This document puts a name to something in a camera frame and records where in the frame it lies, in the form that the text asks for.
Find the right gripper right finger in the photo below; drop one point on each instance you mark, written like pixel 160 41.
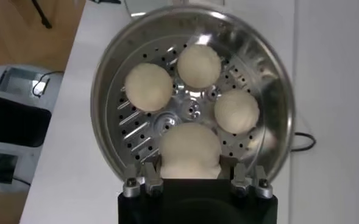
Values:
pixel 238 184

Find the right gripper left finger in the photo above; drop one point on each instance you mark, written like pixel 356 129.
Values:
pixel 148 182

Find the white steamed baozi bun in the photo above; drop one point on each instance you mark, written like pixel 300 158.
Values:
pixel 199 65
pixel 148 86
pixel 190 149
pixel 236 111

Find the glass pot lid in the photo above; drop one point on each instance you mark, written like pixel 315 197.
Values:
pixel 148 7

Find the stainless steel steamer basket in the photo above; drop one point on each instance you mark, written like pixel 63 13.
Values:
pixel 258 61

